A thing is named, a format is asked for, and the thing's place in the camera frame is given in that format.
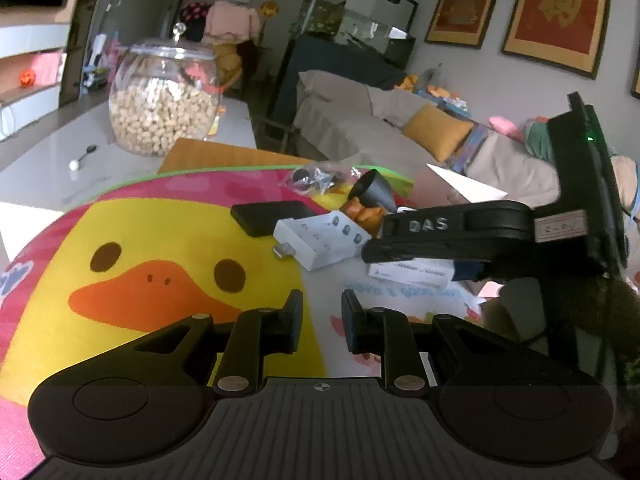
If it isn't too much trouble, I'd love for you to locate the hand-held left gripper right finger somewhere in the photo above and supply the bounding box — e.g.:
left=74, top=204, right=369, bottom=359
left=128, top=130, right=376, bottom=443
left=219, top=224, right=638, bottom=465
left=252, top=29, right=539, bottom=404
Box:
left=341, top=289, right=506, bottom=401

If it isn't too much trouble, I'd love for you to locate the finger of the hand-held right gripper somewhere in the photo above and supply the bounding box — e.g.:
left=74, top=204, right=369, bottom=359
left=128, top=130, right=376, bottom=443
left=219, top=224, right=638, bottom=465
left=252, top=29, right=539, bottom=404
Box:
left=361, top=200, right=538, bottom=282

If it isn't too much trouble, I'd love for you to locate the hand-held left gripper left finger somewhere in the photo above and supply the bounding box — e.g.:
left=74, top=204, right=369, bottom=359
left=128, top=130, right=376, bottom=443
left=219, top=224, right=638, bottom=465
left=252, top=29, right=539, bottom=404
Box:
left=122, top=289, right=304, bottom=397

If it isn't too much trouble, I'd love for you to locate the white battery charger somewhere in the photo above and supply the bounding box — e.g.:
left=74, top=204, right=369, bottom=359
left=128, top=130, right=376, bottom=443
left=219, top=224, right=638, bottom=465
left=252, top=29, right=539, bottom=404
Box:
left=272, top=210, right=385, bottom=274

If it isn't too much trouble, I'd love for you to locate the black power bank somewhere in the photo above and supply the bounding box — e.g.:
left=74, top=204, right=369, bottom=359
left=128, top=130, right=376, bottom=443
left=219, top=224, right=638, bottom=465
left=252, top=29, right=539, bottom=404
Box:
left=230, top=201, right=314, bottom=237

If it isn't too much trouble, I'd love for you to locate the white paper booklet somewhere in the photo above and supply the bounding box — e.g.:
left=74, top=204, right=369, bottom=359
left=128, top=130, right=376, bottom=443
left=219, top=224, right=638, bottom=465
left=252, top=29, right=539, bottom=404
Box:
left=367, top=257, right=457, bottom=292

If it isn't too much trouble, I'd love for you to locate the beige tied bundle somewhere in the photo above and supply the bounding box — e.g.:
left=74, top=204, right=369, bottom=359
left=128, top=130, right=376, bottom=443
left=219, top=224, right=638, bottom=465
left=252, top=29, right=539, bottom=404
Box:
left=610, top=152, right=640, bottom=221

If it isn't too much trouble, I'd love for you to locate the green garment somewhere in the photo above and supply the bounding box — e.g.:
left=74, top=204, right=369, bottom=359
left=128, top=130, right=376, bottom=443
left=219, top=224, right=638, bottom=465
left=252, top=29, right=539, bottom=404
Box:
left=522, top=117, right=557, bottom=162

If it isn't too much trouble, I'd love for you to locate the orange toy figure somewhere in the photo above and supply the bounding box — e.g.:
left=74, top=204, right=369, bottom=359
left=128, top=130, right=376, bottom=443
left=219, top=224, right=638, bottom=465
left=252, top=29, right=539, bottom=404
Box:
left=342, top=197, right=387, bottom=237

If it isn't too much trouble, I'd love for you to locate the black cone cup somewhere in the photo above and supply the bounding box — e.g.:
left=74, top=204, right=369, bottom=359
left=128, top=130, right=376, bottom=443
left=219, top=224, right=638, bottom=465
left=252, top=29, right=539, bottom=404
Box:
left=347, top=169, right=399, bottom=211

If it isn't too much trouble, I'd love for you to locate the pink plush item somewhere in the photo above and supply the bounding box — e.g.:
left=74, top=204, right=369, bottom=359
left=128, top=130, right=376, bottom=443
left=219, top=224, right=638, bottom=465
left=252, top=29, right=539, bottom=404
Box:
left=488, top=115, right=522, bottom=137

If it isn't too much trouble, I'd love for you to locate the striped colourful cushion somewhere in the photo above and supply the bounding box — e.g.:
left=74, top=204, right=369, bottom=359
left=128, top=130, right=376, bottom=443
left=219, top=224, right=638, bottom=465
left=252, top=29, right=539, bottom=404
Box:
left=449, top=122, right=495, bottom=172

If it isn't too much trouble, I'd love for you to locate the yellow cushion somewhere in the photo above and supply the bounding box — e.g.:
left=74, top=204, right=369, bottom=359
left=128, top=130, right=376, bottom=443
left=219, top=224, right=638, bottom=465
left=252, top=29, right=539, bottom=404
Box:
left=402, top=103, right=474, bottom=163

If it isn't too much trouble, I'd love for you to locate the clear plastic bag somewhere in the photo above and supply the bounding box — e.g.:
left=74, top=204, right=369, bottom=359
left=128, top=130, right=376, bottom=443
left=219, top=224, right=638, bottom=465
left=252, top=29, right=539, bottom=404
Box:
left=279, top=160, right=367, bottom=197

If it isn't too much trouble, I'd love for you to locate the pile of colourful toys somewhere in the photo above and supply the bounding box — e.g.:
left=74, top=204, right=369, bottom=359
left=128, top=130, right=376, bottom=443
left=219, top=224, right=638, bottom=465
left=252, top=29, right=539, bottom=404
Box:
left=394, top=73, right=470, bottom=112

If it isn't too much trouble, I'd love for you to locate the beige covered sofa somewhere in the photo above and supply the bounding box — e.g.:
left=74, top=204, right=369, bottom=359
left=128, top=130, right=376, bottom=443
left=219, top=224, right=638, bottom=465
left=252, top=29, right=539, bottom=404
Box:
left=292, top=70, right=640, bottom=213

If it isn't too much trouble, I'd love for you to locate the cartoon duck play mat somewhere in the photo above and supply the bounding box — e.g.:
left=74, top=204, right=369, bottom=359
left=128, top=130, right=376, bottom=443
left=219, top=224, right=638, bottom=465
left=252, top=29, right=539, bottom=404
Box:
left=0, top=165, right=503, bottom=480

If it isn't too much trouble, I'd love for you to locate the large red framed picture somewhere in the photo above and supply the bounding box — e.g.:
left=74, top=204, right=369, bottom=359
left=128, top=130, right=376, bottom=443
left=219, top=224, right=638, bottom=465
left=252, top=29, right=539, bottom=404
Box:
left=500, top=0, right=614, bottom=80

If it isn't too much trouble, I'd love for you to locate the brown cardboard sheet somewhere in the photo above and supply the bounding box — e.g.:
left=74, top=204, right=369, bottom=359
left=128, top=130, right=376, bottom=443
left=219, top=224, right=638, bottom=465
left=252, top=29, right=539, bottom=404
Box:
left=157, top=138, right=323, bottom=176

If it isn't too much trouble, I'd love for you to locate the wooden stool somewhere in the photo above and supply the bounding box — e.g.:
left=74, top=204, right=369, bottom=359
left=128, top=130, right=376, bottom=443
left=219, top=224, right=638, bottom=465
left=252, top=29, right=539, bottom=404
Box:
left=259, top=114, right=297, bottom=155

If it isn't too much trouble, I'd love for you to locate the small red framed picture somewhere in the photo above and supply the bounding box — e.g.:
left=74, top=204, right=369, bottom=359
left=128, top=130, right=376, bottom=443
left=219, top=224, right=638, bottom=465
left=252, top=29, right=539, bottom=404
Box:
left=424, top=0, right=509, bottom=50

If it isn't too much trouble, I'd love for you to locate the dark blue cabinet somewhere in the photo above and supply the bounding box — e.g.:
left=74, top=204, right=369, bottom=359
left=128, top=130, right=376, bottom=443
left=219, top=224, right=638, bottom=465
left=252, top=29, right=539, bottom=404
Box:
left=270, top=34, right=407, bottom=153

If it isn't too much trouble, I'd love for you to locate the glass fish tank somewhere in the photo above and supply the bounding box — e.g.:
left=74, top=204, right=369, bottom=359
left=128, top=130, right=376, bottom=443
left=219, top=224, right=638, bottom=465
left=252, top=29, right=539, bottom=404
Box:
left=300, top=0, right=419, bottom=69

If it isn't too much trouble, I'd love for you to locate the glass jar of nuts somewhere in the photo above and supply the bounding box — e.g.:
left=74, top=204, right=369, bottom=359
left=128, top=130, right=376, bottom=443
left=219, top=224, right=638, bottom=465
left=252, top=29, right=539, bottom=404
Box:
left=107, top=22, right=224, bottom=159

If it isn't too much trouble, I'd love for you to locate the yellow garment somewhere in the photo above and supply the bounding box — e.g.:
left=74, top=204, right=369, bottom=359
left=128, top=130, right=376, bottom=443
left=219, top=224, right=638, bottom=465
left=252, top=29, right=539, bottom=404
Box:
left=212, top=42, right=247, bottom=87

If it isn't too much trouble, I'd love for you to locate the small spoon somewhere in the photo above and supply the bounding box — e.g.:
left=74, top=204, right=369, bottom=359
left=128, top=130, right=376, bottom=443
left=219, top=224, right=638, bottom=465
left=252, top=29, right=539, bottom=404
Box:
left=69, top=145, right=99, bottom=171

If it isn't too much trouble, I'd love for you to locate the pink garment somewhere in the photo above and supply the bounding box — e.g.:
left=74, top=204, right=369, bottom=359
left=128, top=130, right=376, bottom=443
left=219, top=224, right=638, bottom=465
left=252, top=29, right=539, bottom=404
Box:
left=202, top=0, right=261, bottom=47

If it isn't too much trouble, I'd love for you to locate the black floral bag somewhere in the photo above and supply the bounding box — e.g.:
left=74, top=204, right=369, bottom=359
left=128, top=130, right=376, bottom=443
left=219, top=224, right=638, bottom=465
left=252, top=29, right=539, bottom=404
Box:
left=179, top=2, right=212, bottom=42

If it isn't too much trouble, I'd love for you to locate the white wall shelf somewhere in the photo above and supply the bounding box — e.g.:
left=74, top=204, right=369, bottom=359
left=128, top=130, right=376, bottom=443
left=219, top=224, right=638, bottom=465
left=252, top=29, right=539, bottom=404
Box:
left=0, top=0, right=110, bottom=142

